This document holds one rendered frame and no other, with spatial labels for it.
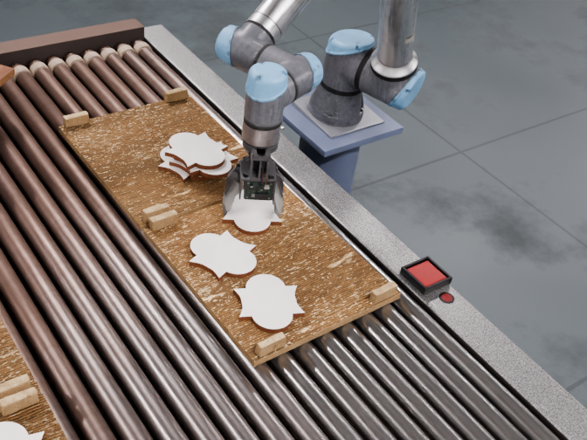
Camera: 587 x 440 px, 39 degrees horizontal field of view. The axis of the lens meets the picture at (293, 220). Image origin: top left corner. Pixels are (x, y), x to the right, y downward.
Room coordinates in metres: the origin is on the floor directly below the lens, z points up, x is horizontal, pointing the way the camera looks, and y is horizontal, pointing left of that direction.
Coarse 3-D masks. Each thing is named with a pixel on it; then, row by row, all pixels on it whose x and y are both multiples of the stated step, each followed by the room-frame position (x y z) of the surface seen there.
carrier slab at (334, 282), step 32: (288, 192) 1.46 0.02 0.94; (192, 224) 1.30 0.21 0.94; (224, 224) 1.32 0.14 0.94; (288, 224) 1.35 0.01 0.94; (320, 224) 1.36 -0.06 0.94; (192, 256) 1.20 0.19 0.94; (256, 256) 1.23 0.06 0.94; (288, 256) 1.25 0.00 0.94; (320, 256) 1.26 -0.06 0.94; (352, 256) 1.28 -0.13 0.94; (192, 288) 1.12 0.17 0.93; (224, 288) 1.13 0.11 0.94; (320, 288) 1.17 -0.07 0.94; (352, 288) 1.18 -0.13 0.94; (224, 320) 1.04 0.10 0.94; (320, 320) 1.08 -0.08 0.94
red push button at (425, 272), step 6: (420, 264) 1.29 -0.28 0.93; (426, 264) 1.30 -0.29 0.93; (408, 270) 1.27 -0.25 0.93; (414, 270) 1.27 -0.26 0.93; (420, 270) 1.27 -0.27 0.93; (426, 270) 1.28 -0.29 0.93; (432, 270) 1.28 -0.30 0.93; (438, 270) 1.28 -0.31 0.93; (414, 276) 1.25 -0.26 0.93; (420, 276) 1.26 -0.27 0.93; (426, 276) 1.26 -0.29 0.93; (432, 276) 1.26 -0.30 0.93; (438, 276) 1.26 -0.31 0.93; (444, 276) 1.27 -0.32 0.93; (426, 282) 1.24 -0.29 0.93; (432, 282) 1.24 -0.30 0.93
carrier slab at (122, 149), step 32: (64, 128) 1.57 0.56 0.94; (96, 128) 1.59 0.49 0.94; (128, 128) 1.61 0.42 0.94; (160, 128) 1.63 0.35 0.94; (192, 128) 1.65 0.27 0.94; (96, 160) 1.47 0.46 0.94; (128, 160) 1.49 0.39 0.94; (160, 160) 1.51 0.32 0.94; (128, 192) 1.37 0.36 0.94; (160, 192) 1.39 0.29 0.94; (192, 192) 1.41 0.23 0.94
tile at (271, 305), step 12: (264, 276) 1.17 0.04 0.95; (252, 288) 1.13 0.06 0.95; (264, 288) 1.13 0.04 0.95; (276, 288) 1.14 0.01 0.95; (288, 288) 1.14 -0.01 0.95; (240, 300) 1.10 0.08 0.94; (252, 300) 1.09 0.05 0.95; (264, 300) 1.10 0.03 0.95; (276, 300) 1.10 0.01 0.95; (288, 300) 1.11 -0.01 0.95; (252, 312) 1.07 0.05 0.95; (264, 312) 1.07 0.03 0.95; (276, 312) 1.07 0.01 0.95; (288, 312) 1.08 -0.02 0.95; (300, 312) 1.08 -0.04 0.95; (264, 324) 1.04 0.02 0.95; (276, 324) 1.04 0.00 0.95; (288, 324) 1.05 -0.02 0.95
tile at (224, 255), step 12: (192, 240) 1.24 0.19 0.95; (204, 240) 1.24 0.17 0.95; (216, 240) 1.25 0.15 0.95; (228, 240) 1.25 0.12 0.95; (192, 252) 1.21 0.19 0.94; (204, 252) 1.21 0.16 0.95; (216, 252) 1.21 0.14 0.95; (228, 252) 1.22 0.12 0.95; (240, 252) 1.22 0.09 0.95; (192, 264) 1.18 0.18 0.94; (204, 264) 1.17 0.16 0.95; (216, 264) 1.18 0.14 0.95; (228, 264) 1.18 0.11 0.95; (240, 264) 1.19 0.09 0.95; (252, 264) 1.20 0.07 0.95; (216, 276) 1.15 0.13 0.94; (228, 276) 1.16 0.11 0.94; (240, 276) 1.16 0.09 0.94
